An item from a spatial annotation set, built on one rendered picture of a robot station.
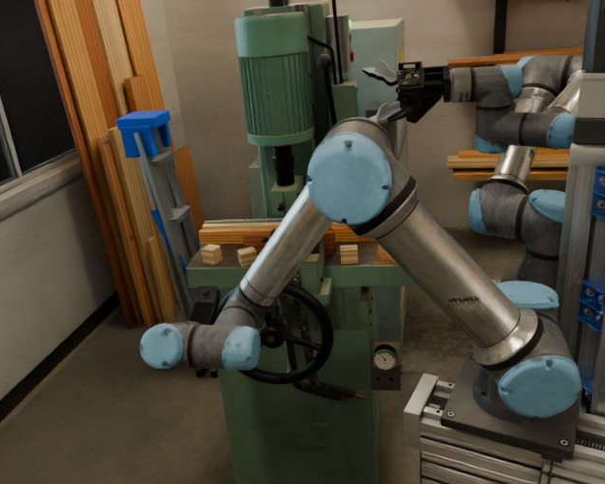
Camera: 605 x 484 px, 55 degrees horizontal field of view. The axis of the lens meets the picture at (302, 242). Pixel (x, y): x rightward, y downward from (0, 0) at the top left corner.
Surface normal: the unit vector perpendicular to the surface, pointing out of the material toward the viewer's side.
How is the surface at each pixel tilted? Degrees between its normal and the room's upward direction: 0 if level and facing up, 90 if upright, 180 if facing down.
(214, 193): 90
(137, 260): 87
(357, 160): 84
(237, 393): 90
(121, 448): 0
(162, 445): 0
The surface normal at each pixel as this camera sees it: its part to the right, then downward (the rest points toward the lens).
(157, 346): -0.18, -0.08
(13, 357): 0.97, 0.01
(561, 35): -0.22, 0.40
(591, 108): -0.47, 0.38
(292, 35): 0.55, 0.29
